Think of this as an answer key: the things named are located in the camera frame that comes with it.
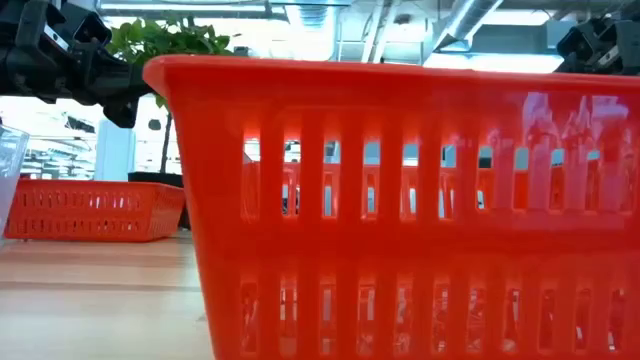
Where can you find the silver ceiling duct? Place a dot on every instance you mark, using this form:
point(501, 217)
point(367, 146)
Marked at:
point(465, 22)

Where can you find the clear plastic container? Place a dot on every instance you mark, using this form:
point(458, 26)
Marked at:
point(9, 160)

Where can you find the green leafy plant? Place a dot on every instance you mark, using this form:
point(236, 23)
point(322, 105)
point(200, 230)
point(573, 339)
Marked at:
point(165, 40)

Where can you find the red fine-mesh basket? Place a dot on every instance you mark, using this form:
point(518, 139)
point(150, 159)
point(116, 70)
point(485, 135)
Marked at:
point(90, 220)

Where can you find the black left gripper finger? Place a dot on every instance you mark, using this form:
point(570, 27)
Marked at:
point(125, 92)

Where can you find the white pillar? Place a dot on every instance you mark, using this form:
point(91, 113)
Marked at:
point(115, 150)

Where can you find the large red slotted basket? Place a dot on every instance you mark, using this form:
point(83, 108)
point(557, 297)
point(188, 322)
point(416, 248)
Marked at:
point(310, 240)

